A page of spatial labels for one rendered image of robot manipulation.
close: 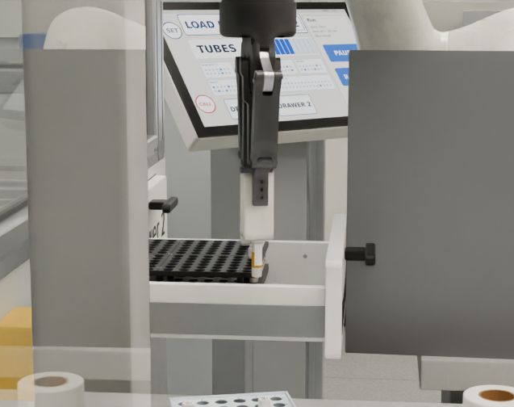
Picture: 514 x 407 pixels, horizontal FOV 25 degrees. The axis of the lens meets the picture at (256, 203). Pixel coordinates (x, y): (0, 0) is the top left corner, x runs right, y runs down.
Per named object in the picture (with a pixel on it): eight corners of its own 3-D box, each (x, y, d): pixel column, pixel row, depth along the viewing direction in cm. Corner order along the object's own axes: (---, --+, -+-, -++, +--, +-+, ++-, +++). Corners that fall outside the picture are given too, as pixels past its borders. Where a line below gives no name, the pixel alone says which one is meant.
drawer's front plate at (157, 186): (167, 242, 188) (166, 174, 186) (131, 285, 160) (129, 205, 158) (156, 242, 188) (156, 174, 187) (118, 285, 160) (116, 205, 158)
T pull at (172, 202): (178, 205, 176) (177, 195, 176) (169, 214, 169) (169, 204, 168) (154, 204, 176) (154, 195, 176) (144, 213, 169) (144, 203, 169)
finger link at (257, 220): (273, 169, 116) (273, 169, 116) (272, 238, 117) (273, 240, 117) (242, 169, 116) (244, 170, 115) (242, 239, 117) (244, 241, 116)
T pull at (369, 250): (374, 253, 142) (375, 241, 142) (375, 266, 135) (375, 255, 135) (345, 252, 143) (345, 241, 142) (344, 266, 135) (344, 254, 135)
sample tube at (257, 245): (261, 274, 119) (261, 230, 118) (263, 277, 118) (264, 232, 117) (249, 274, 119) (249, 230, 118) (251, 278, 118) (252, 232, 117)
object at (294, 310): (332, 287, 153) (332, 241, 152) (324, 342, 128) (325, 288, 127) (31, 279, 157) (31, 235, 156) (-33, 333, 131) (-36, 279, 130)
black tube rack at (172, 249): (268, 290, 150) (268, 241, 149) (255, 328, 132) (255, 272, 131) (97, 286, 152) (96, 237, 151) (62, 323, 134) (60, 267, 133)
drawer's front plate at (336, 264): (346, 295, 155) (347, 212, 153) (340, 361, 126) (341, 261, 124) (332, 295, 155) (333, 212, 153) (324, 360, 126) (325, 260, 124)
